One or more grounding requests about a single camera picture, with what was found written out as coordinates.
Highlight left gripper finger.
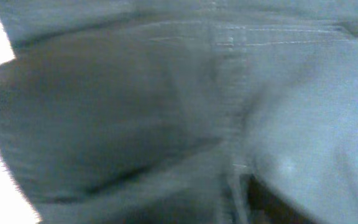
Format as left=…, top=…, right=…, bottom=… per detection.
left=247, top=176, right=316, bottom=224

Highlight black shorts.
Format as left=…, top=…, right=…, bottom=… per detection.
left=0, top=0, right=358, bottom=223

